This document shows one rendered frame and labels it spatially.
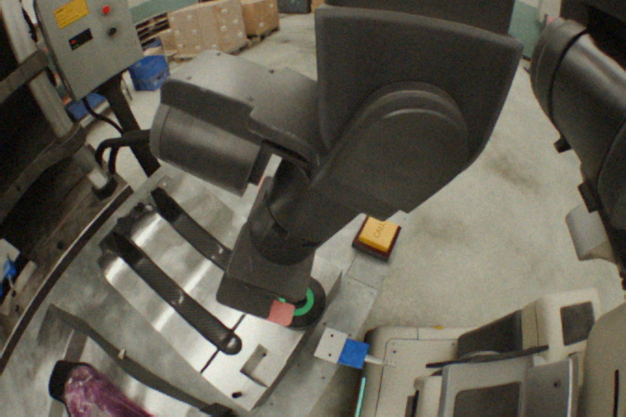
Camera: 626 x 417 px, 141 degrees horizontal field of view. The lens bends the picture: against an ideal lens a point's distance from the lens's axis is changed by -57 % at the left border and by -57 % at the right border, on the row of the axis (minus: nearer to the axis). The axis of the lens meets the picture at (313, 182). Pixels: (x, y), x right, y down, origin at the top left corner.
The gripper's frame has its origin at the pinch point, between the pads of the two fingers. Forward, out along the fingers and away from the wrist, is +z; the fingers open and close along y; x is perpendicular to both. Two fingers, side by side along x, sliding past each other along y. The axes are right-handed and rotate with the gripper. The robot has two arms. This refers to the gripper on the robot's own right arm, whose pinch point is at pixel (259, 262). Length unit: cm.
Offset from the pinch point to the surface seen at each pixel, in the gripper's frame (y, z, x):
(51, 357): 31, 25, -31
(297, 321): 4.7, 4.2, 7.6
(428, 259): -53, 63, 96
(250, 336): 8.0, 10.3, 3.3
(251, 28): -413, 150, -135
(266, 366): 11.8, 11.4, 7.1
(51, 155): -9, 29, -63
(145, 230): -2.6, 17.1, -19.6
